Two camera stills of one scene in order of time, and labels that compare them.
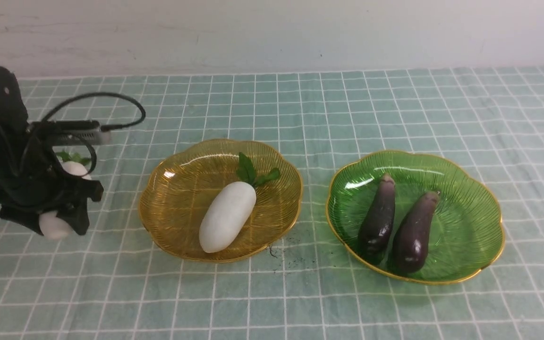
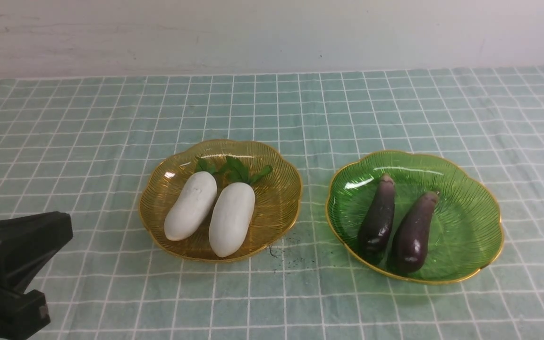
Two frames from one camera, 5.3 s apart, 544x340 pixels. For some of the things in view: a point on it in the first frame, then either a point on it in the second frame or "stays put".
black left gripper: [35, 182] → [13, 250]
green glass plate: [466, 233] stays put
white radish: [49, 223] → [199, 191]
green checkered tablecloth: [113, 283] stays put
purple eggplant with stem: [376, 220] stays put
